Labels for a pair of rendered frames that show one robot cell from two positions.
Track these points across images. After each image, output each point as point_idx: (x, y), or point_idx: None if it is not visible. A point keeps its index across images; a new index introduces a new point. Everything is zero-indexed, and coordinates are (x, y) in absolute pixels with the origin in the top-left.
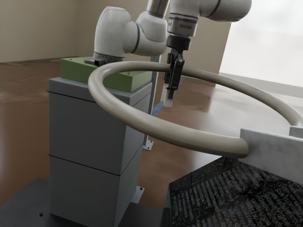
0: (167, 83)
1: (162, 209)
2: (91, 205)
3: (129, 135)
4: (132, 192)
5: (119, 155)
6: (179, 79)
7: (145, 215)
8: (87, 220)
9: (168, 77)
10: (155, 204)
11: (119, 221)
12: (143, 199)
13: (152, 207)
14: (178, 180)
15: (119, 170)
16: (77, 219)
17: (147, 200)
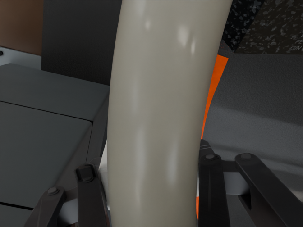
0: (103, 196)
1: (38, 7)
2: (99, 135)
3: (37, 150)
4: (29, 72)
5: (81, 145)
6: (289, 191)
7: (65, 40)
8: (104, 127)
9: (108, 224)
10: (30, 21)
11: (90, 82)
12: (25, 46)
13: (39, 29)
14: (249, 37)
15: (89, 129)
16: (102, 140)
17: (25, 38)
